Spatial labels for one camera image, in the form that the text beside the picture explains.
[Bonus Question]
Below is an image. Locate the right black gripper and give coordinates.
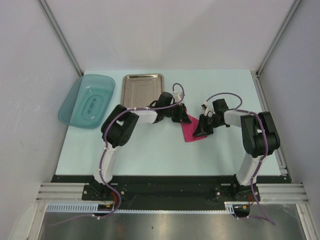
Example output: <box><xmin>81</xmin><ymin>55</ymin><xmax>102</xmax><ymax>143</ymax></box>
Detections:
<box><xmin>192</xmin><ymin>114</ymin><xmax>223</xmax><ymax>138</ymax></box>

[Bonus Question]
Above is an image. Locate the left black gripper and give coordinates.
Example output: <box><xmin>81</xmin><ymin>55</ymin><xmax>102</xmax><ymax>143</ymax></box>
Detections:
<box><xmin>163</xmin><ymin>103</ymin><xmax>192</xmax><ymax>124</ymax></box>

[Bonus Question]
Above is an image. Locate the pink paper napkin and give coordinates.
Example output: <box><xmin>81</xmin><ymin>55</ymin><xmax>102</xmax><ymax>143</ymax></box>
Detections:
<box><xmin>181</xmin><ymin>114</ymin><xmax>207</xmax><ymax>143</ymax></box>

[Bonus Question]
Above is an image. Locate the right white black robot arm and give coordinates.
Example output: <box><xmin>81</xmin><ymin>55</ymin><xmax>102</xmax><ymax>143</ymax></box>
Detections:
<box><xmin>193</xmin><ymin>98</ymin><xmax>281</xmax><ymax>201</ymax></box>

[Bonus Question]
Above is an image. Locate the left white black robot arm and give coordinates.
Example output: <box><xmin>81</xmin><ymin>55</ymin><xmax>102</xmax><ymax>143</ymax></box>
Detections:
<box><xmin>89</xmin><ymin>91</ymin><xmax>191</xmax><ymax>200</ymax></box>

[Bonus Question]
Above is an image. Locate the steel tray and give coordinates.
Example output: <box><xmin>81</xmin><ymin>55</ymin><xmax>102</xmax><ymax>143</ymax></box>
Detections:
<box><xmin>120</xmin><ymin>73</ymin><xmax>164</xmax><ymax>108</ymax></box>

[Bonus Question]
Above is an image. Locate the teal plastic container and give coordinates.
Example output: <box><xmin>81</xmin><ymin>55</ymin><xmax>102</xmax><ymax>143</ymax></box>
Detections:
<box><xmin>57</xmin><ymin>74</ymin><xmax>116</xmax><ymax>129</ymax></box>

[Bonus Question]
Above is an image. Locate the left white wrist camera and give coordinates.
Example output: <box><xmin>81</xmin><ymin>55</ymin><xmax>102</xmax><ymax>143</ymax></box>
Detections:
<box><xmin>172</xmin><ymin>91</ymin><xmax>185</xmax><ymax>103</ymax></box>

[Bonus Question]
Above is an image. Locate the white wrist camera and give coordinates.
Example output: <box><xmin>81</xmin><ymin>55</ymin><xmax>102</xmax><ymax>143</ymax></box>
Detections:
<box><xmin>201</xmin><ymin>101</ymin><xmax>215</xmax><ymax>117</ymax></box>
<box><xmin>172</xmin><ymin>91</ymin><xmax>185</xmax><ymax>103</ymax></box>

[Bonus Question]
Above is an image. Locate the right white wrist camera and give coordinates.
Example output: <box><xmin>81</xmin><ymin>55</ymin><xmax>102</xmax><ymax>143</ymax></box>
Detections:
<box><xmin>201</xmin><ymin>101</ymin><xmax>215</xmax><ymax>117</ymax></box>

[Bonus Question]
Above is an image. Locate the white cable duct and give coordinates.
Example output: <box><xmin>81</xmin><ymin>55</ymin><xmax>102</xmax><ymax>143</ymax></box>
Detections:
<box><xmin>46</xmin><ymin>202</ymin><xmax>234</xmax><ymax>215</ymax></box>

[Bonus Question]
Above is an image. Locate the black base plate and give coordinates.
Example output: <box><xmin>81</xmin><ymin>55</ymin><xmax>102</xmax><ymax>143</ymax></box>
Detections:
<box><xmin>51</xmin><ymin>175</ymin><xmax>292</xmax><ymax>211</ymax></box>

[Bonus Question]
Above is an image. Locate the right aluminium corner post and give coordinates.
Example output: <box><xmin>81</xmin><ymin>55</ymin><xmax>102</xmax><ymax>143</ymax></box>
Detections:
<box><xmin>255</xmin><ymin>0</ymin><xmax>304</xmax><ymax>77</ymax></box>

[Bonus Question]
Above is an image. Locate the aluminium corner post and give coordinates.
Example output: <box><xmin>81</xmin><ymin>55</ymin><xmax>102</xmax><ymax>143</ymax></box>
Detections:
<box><xmin>255</xmin><ymin>0</ymin><xmax>304</xmax><ymax>77</ymax></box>
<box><xmin>36</xmin><ymin>0</ymin><xmax>84</xmax><ymax>77</ymax></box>

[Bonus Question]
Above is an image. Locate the left aluminium corner post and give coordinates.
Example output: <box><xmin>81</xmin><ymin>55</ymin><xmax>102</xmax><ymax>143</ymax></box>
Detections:
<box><xmin>36</xmin><ymin>0</ymin><xmax>84</xmax><ymax>77</ymax></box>

